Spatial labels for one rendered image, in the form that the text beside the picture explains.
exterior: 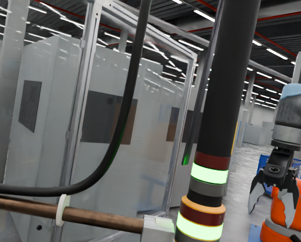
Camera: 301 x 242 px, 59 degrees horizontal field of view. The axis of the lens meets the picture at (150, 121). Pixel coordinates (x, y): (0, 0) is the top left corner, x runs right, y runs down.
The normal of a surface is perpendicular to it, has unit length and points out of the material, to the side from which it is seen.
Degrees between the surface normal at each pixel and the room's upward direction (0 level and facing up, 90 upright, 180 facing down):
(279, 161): 30
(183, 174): 90
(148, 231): 90
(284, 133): 90
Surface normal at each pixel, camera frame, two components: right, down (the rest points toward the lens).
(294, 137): -0.09, 0.05
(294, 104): -0.64, -0.08
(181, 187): 0.59, 0.15
